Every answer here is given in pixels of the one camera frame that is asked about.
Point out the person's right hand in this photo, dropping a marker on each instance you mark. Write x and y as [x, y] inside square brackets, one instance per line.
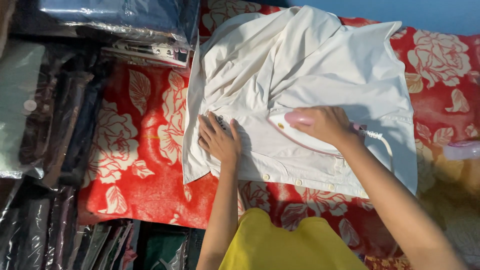
[332, 125]

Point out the person's left hand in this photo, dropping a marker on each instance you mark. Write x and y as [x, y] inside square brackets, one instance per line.
[221, 144]

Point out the white and pink clothes iron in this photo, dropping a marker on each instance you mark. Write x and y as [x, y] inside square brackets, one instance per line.
[288, 133]

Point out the white button shirt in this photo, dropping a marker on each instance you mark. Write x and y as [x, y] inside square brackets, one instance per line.
[300, 67]

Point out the red floral blanket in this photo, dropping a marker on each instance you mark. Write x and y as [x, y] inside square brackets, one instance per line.
[135, 150]

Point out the patterned plastic-wrapped garment packet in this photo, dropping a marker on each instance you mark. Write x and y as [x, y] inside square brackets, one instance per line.
[150, 52]

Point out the dark green wrapped garment packet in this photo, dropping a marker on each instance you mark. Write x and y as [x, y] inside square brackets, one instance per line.
[165, 249]

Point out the person's yellow shirt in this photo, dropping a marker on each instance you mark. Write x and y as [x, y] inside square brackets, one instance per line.
[285, 247]

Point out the lilac plastic bottle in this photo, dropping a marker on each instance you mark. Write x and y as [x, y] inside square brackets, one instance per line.
[463, 150]

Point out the row of dark wrapped garments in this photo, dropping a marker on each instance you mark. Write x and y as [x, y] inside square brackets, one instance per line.
[71, 120]

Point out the blue plastic-wrapped garment packet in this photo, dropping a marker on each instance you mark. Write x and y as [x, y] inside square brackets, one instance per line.
[120, 15]

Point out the pile of assorted wrapped garments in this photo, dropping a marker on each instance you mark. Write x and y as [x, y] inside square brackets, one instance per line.
[56, 232]

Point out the pale green wrapped garment packet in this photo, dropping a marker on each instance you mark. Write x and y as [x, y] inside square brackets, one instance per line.
[17, 108]

